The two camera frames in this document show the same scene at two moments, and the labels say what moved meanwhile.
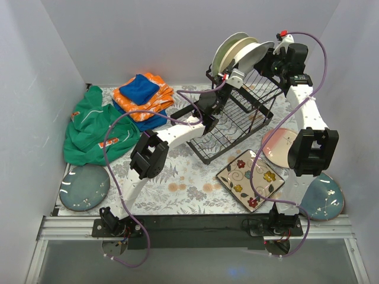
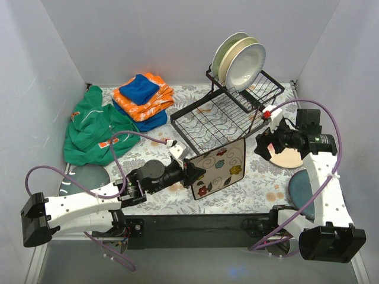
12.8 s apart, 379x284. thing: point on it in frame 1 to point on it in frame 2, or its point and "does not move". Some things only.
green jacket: x=86 y=132 does not move
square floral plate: x=236 y=177 to x=224 y=166
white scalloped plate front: x=222 y=47 does not move
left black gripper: x=226 y=89 to x=186 y=172
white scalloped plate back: x=249 y=57 to x=223 y=46
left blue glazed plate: x=83 y=187 does not move
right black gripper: x=265 y=63 to x=273 y=140
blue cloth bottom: x=153 y=121 does not move
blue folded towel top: x=139 y=89 does not move
